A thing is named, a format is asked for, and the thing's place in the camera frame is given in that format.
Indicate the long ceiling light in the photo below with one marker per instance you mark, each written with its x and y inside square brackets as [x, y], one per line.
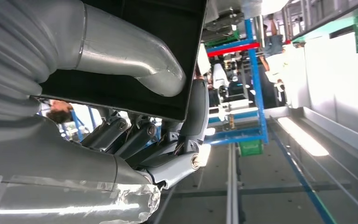
[302, 136]

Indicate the person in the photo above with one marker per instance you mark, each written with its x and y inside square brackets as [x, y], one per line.
[58, 112]
[273, 43]

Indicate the grey ceiling rail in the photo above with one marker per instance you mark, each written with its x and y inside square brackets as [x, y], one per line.
[232, 185]

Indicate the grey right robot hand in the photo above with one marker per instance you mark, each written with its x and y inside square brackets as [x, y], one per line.
[58, 160]

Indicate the blue metal shelf rack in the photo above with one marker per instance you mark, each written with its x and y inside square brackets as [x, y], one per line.
[257, 92]

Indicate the green plastic crate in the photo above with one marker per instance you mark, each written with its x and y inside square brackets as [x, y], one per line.
[250, 148]

